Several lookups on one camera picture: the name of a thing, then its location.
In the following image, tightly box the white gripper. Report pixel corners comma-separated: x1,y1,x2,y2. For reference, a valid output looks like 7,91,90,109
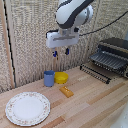
45,28,81,60

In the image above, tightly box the orange bread piece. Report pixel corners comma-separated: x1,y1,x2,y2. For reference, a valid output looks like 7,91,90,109
59,85,75,99

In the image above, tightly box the grey oven tray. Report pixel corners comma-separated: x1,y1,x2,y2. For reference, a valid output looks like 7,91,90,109
88,50,128,72

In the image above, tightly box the yellow bowl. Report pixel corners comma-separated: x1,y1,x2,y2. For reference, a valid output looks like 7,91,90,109
54,71,70,85

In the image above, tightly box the blue cup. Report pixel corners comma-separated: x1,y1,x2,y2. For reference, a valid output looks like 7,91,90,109
43,70,56,88

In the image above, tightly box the beige woven folding screen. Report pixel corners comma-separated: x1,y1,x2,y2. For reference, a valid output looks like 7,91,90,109
0,0,128,94

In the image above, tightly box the white floral-rimmed plate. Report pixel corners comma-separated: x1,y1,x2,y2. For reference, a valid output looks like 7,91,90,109
4,91,52,127

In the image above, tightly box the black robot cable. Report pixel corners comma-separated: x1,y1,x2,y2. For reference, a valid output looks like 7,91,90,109
79,11,128,37

